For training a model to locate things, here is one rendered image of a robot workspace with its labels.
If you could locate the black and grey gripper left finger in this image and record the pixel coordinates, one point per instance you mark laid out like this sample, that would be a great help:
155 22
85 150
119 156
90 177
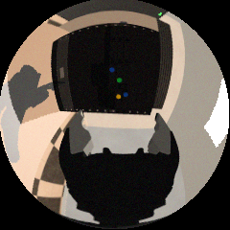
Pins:
75 145

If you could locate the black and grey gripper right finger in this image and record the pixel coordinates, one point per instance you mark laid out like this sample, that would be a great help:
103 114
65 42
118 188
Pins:
163 144

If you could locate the black open-frame server rack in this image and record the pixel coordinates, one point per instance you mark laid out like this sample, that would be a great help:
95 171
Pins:
83 72

